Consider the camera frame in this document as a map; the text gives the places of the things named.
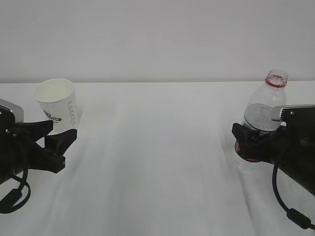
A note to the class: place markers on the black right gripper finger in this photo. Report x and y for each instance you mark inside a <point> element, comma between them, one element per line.
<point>252,145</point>

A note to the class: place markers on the white paper cup green logo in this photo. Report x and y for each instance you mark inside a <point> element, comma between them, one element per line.
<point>58,101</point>

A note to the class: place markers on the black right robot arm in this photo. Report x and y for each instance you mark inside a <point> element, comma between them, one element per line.
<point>305,179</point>

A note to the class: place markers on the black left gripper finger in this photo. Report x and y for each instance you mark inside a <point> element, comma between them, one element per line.
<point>59,143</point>
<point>34,130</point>

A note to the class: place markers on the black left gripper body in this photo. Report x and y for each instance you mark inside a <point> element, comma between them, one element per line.
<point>19,153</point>

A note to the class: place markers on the clear plastic water bottle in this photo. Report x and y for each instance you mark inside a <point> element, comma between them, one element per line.
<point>257,114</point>

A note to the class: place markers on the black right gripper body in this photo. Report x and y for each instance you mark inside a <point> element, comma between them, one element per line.
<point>294,145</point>

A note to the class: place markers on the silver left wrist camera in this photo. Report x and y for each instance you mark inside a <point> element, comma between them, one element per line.
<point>12,111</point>

